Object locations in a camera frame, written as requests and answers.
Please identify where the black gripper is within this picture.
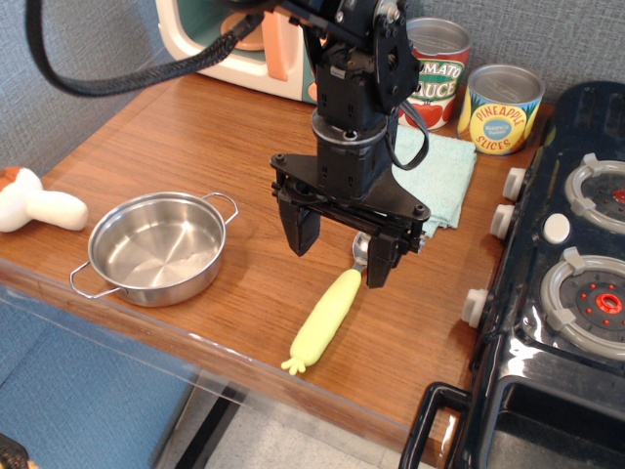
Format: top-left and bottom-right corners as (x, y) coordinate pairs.
(271, 112), (430, 288)

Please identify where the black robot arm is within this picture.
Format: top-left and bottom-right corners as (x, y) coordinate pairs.
(229, 1), (430, 288)

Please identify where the stainless steel pot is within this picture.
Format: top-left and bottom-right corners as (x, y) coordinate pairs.
(69, 192), (239, 307)

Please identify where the light blue cloth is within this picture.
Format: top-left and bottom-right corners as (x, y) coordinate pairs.
(392, 134), (477, 237)

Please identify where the toy microwave oven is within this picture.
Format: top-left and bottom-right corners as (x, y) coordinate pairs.
(155, 0), (316, 103)

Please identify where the pineapple slices can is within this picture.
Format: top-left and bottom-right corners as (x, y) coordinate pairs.
(457, 64), (545, 155)

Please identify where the tomato sauce can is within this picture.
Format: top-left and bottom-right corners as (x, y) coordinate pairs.
(407, 17), (472, 130)

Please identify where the black toy stove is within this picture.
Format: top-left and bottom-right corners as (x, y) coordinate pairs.
(400, 81), (624, 468)

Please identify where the white plush mushroom toy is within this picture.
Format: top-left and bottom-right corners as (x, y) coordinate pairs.
(1, 166), (88, 233)

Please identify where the yellow handled spoon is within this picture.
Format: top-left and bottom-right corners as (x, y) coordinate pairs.
(280, 232), (371, 375)

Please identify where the black braided cable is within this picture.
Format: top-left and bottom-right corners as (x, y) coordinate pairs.
(24, 0), (268, 99)

